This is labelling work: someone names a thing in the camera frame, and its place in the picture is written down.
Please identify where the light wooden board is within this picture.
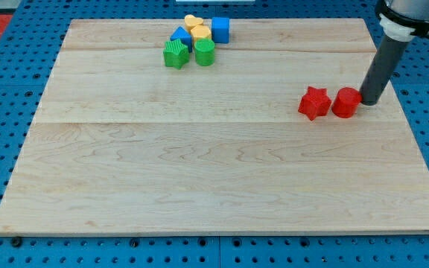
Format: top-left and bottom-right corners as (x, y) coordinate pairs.
(0, 19), (429, 237)

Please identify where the yellow heart block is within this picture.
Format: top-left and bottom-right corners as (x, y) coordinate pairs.
(184, 14), (204, 33)

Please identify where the red cylinder block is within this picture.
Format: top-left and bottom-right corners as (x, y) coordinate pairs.
(331, 87), (362, 118)

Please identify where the red star block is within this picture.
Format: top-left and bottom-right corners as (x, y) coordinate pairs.
(298, 86), (331, 121)

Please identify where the blue cube block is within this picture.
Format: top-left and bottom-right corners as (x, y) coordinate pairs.
(212, 17), (230, 44)

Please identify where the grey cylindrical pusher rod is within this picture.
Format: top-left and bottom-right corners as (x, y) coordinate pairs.
(359, 35), (409, 106)

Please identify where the blue triangle block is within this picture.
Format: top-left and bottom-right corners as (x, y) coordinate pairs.
(170, 26), (193, 53)

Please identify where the green cylinder block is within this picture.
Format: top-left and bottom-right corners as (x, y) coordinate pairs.
(194, 39), (215, 66)

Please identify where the yellow hexagon block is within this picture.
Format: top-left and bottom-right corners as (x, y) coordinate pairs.
(190, 25), (212, 44)

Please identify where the green star block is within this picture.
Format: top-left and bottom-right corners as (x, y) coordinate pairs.
(163, 39), (189, 69)

